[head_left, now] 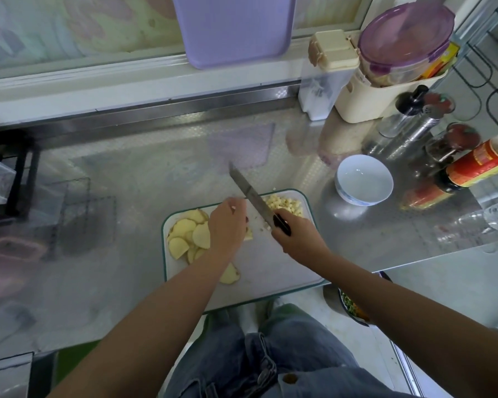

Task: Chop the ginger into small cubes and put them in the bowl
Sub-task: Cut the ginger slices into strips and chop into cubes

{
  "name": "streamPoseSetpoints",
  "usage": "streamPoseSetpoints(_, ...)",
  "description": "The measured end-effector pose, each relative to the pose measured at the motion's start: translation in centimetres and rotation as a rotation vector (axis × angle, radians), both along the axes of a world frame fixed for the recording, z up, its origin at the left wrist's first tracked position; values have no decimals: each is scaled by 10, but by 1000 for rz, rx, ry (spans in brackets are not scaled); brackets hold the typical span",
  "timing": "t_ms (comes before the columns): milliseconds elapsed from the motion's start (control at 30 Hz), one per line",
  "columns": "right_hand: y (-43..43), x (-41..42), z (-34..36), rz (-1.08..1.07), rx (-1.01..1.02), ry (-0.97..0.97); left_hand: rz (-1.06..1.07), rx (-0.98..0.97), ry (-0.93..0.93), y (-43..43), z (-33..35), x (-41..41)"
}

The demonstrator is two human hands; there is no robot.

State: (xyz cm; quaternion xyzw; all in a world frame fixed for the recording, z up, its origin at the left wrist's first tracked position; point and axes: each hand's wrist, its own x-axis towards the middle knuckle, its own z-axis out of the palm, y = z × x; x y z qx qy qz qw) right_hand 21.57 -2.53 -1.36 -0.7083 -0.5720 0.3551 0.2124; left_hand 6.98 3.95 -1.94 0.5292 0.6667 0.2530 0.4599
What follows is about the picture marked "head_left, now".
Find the person's right hand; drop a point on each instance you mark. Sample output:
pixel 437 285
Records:
pixel 300 240

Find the person's left hand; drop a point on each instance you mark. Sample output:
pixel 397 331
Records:
pixel 226 229

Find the pile of yellow potato slices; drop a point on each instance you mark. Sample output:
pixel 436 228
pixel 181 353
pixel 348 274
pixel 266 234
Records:
pixel 191 236

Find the pile of diced potato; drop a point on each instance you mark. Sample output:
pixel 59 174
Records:
pixel 284 204

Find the steel cleaver knife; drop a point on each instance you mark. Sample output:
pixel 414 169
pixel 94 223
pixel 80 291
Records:
pixel 251 194

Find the white bowl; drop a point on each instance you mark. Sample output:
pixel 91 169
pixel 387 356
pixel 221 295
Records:
pixel 364 179

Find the person's left forearm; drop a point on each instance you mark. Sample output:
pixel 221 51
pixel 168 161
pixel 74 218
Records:
pixel 137 331

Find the person's right forearm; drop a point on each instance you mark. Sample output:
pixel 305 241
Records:
pixel 423 327

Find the person's white left shoe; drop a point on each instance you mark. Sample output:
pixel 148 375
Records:
pixel 217 315

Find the metal bowl with scraps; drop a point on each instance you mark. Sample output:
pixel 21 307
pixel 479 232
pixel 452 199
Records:
pixel 353 309

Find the person's blue jeans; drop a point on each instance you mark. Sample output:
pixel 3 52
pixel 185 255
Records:
pixel 241 364

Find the white cutting board green rim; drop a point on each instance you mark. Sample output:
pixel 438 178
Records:
pixel 270 273

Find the cream plastic canister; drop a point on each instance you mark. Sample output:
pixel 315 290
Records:
pixel 361 103

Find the clear container cream lid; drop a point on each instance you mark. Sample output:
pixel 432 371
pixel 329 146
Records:
pixel 325 78

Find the glass bottle black cap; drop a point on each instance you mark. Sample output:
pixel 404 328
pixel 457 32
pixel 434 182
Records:
pixel 405 110

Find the clear plastic bottle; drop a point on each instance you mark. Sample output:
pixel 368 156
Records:
pixel 481 221

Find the glass jar red lid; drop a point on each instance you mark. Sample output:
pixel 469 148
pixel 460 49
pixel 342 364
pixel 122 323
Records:
pixel 456 141

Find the sauce bottle red label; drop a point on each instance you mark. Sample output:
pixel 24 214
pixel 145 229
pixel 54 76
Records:
pixel 477 167

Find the green mat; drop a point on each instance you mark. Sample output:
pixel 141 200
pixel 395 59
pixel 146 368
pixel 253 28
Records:
pixel 73 359

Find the purple plastic cutting board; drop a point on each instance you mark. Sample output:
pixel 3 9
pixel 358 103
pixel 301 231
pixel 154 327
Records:
pixel 232 29

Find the black metal rack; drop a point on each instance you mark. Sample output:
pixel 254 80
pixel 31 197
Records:
pixel 21 174

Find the purple lid food container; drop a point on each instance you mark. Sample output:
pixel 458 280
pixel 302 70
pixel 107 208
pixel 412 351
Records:
pixel 407 44

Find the steel bin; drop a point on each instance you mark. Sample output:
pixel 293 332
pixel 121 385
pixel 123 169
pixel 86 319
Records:
pixel 7 377

